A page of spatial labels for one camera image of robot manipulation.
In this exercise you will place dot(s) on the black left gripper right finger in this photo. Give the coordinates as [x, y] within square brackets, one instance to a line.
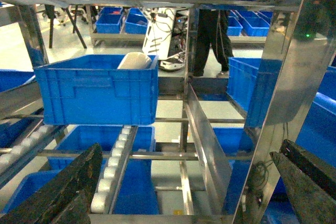
[309, 183]

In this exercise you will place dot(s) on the small blue bin far row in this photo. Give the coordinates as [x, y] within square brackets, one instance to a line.
[136, 22]
[109, 20]

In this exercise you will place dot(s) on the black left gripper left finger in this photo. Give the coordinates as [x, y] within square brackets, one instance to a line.
[67, 197]

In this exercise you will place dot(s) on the white cylindrical object in crate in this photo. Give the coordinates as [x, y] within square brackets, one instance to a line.
[135, 60]

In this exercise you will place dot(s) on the large blue bin upper right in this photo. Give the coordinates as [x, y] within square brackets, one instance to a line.
[251, 84]

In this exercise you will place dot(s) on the blue crate upper left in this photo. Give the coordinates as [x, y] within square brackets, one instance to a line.
[93, 90]

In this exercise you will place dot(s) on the steel divider plate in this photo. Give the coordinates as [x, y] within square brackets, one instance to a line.
[214, 164]

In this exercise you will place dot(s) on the white roller conveyor track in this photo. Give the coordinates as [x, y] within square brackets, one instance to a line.
[112, 175]

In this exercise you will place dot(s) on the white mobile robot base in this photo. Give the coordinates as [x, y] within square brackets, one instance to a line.
[165, 37]

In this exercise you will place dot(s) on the stainless steel shelf rack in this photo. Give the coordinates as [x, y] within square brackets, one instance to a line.
[304, 62]

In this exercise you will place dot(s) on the person in black trousers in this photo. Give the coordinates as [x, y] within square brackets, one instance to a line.
[212, 35]

